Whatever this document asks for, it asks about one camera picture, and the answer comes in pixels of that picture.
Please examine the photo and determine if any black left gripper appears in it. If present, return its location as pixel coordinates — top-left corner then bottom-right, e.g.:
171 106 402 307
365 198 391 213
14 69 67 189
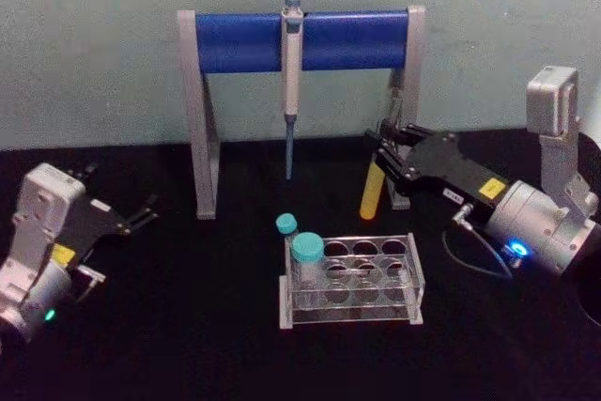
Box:
50 162 161 271

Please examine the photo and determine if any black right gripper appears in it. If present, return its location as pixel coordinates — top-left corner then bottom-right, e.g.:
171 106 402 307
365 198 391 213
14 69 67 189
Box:
363 120 512 220

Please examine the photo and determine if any yellow tube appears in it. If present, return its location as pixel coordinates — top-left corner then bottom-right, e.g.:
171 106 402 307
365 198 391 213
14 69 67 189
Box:
359 163 387 221

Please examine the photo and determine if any large teal-capped tube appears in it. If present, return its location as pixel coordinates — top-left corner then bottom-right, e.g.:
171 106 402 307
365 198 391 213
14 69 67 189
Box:
290 231 327 308

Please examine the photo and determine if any small teal-capped tube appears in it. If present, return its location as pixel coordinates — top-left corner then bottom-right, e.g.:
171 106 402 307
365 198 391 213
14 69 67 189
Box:
275 212 301 252

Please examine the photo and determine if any grey pipette with blue tip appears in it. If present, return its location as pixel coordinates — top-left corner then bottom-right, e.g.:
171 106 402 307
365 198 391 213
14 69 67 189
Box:
280 0 305 181

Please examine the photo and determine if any black table cloth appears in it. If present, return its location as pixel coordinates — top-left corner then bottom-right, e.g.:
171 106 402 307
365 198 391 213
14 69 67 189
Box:
0 126 601 401

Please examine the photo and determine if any clear acrylic tube rack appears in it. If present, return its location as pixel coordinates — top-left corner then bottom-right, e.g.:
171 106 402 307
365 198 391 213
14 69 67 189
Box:
279 232 426 331

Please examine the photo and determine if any grey stand with blue bar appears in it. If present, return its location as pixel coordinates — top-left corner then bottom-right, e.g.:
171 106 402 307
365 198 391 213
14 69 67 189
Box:
177 5 427 221

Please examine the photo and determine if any dark left gripper cable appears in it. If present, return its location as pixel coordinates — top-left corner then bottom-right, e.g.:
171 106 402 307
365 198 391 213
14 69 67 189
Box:
69 264 107 303

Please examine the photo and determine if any dark gripper cable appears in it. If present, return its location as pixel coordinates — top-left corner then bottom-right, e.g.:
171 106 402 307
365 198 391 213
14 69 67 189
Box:
440 203 516 280
69 264 107 303

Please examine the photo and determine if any dark right gripper cable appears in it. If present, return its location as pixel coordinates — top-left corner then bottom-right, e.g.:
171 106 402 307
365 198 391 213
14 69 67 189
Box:
440 203 516 280

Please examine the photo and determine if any pale wall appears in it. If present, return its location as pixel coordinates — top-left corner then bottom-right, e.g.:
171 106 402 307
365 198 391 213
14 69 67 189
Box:
0 0 601 153

